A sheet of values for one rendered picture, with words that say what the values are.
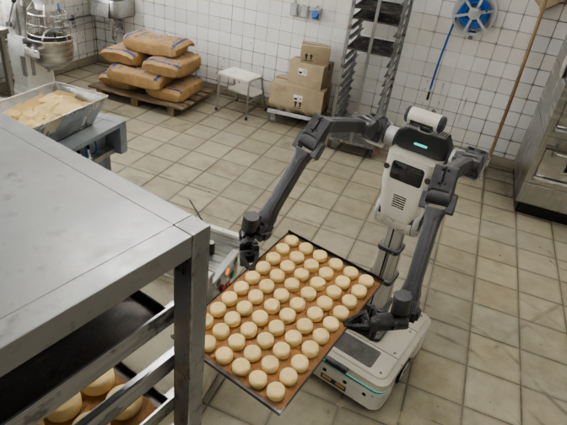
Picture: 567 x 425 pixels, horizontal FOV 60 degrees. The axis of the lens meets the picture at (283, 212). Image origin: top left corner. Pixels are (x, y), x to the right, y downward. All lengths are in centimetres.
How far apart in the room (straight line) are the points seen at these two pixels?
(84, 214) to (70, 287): 12
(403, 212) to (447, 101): 346
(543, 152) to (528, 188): 35
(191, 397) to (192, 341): 11
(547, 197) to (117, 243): 452
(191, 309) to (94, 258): 15
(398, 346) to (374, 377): 25
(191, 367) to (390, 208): 169
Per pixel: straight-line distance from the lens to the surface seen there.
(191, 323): 64
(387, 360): 263
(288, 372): 143
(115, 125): 241
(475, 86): 555
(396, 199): 223
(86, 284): 49
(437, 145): 217
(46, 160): 71
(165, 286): 204
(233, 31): 613
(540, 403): 320
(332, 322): 155
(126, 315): 67
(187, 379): 72
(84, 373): 59
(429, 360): 309
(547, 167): 472
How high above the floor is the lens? 214
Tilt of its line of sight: 32 degrees down
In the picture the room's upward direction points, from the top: 8 degrees clockwise
